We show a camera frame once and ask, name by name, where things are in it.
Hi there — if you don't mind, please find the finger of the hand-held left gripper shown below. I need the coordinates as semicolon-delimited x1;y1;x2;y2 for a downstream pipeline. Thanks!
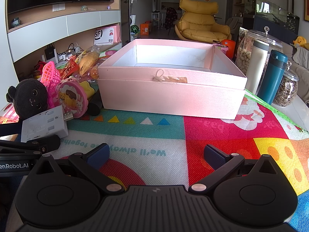
0;135;61;155
0;123;24;136

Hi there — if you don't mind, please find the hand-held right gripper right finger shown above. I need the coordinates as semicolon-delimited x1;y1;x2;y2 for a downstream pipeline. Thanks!
189;144;283;195

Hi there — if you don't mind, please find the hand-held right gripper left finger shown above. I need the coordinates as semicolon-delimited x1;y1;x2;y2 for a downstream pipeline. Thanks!
29;143;126;195

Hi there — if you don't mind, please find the yellow bread packet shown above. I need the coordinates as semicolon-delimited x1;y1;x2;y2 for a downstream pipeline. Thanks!
76;49;100;76
88;65;100;80

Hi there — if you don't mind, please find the white power hub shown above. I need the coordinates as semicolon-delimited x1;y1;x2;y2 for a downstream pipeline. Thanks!
20;105;69;143

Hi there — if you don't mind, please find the black plush toy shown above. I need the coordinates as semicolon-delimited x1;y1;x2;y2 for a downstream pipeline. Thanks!
6;78;49;120

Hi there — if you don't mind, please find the pink round toy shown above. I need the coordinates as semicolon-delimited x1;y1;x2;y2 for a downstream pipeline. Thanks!
55;77;88;119

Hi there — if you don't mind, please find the black cylinder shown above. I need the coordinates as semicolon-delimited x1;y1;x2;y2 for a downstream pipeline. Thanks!
87;88;104;116

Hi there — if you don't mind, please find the colourful printed play mat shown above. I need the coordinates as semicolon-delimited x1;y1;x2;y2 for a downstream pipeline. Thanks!
0;49;309;232

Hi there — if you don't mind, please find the pink plastic toy basket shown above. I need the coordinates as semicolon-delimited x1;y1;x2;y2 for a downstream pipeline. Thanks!
40;61;61;108

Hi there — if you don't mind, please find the yellow toy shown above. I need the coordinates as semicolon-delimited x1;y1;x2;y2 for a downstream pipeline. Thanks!
78;81;96;99

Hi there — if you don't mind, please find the pink cardboard box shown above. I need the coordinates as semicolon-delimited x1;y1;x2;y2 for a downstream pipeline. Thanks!
97;39;248;120

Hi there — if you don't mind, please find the orange snack packet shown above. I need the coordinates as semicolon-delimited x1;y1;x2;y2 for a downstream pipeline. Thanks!
59;59;80;80

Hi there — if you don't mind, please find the black router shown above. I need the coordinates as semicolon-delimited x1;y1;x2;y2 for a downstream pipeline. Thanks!
44;44;56;62

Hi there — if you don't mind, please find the teal insulated bottle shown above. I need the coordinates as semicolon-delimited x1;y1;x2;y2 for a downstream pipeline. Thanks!
256;49;288;105

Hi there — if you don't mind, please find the small glass jar of seeds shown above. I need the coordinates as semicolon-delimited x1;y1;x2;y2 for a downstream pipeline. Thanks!
273;61;299;107

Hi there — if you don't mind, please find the white insulated bottle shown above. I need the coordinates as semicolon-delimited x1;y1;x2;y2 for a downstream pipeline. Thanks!
244;39;270;95

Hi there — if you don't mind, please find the large glass jar of nuts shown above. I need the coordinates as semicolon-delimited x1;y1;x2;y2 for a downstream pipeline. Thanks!
235;26;283;76

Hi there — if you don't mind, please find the white courier envelope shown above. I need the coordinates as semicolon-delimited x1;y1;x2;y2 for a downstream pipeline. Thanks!
94;28;114;45

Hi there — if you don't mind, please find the pink paper bag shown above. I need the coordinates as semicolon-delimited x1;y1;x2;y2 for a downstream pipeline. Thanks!
101;25;121;43

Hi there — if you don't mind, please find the grey sofa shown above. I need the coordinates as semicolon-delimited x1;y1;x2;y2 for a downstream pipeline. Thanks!
290;46;309;99

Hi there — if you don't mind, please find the yellow armchair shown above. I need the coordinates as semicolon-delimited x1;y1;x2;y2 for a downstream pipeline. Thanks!
174;0;232;42

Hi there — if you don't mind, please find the orange box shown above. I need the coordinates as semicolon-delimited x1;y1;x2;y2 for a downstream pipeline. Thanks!
140;23;152;36

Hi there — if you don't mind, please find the yellow duck plush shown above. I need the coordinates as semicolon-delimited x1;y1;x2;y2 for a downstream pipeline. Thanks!
293;36;309;51

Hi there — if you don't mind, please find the dark patterned cloth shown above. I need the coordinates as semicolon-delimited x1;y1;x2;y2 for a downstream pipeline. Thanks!
165;7;178;31

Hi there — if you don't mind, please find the fish tank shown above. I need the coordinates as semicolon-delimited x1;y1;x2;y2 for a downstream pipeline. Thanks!
252;0;300;45

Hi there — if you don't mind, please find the white stick vacuum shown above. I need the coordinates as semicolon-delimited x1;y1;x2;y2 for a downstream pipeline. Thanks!
130;0;139;25

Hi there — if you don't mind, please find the wooden white wall cabinet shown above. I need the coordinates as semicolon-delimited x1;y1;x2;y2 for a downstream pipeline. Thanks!
6;0;122;78

